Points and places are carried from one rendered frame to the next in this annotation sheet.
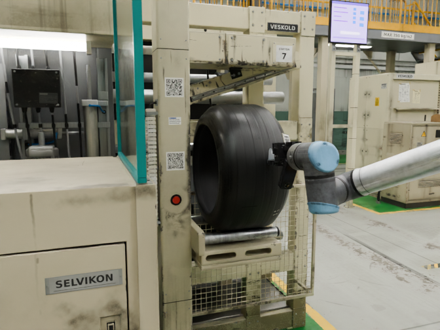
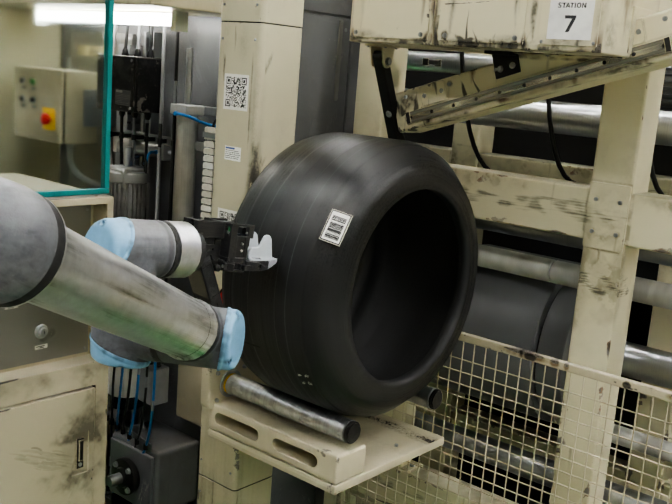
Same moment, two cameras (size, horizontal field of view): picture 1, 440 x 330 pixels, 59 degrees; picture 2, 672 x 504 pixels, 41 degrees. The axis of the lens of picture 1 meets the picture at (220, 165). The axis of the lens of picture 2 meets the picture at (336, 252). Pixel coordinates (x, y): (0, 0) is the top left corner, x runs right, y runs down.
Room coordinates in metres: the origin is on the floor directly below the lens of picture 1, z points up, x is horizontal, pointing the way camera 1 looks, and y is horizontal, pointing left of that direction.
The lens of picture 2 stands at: (0.74, -1.58, 1.56)
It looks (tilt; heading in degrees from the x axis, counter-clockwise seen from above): 11 degrees down; 59
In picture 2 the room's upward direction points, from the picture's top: 4 degrees clockwise
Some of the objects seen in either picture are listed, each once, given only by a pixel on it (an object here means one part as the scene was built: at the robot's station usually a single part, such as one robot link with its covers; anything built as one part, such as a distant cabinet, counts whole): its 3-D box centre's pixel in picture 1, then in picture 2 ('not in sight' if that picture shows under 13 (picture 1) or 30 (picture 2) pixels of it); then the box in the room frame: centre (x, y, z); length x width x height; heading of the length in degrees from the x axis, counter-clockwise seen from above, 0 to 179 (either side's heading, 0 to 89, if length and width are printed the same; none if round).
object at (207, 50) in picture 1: (231, 53); (495, 16); (2.02, -0.06, 1.71); 0.61 x 0.25 x 0.15; 109
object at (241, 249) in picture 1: (239, 250); (283, 435); (1.56, -0.08, 0.84); 0.36 x 0.09 x 0.06; 109
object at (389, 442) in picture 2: (227, 247); (327, 435); (1.70, -0.04, 0.80); 0.37 x 0.36 x 0.02; 19
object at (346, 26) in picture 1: (348, 23); not in sight; (5.47, -1.75, 2.60); 0.60 x 0.05 x 0.55; 108
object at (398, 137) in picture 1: (418, 163); not in sight; (5.85, -3.04, 0.62); 0.91 x 0.58 x 1.25; 108
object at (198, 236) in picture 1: (189, 230); (272, 368); (1.64, 0.13, 0.90); 0.40 x 0.03 x 0.10; 19
